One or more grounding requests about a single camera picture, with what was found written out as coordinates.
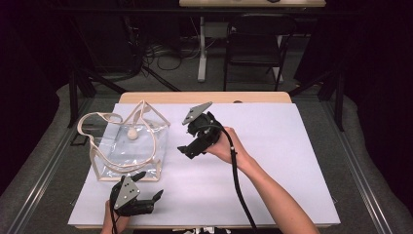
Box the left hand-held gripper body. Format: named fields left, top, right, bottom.
left=109, top=175, right=156, bottom=217

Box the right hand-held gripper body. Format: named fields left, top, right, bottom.
left=181, top=100, right=226, bottom=157

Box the clear bag with beige trim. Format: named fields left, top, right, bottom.
left=77, top=99, right=171, bottom=182

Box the person's left hand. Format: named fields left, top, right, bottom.
left=100, top=199, right=131, bottom=234

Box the person's right hand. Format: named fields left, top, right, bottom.
left=204, top=126, right=253, bottom=172

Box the wooden table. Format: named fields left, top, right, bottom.
left=73, top=91, right=339, bottom=230

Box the white table mat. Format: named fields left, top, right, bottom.
left=67, top=102, right=342, bottom=227

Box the white-legged desk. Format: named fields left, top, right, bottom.
left=178, top=0, right=327, bottom=84

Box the black folding chair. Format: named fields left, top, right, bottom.
left=222, top=13, right=298, bottom=93

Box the black metal stand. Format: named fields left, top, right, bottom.
left=287, top=66, right=347, bottom=133
left=65, top=66, right=129, bottom=129

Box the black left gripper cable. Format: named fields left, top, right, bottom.
left=109, top=193, right=119, bottom=234

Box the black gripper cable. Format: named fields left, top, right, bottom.
left=196, top=123, right=259, bottom=234
left=109, top=193, right=119, bottom=234

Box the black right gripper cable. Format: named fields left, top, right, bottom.
left=196, top=123, right=259, bottom=234

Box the bundle of floor cables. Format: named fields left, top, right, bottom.
left=142, top=40, right=203, bottom=71

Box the metal floor rail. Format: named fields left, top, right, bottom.
left=8, top=97, right=95, bottom=234
left=322, top=97, right=395, bottom=234

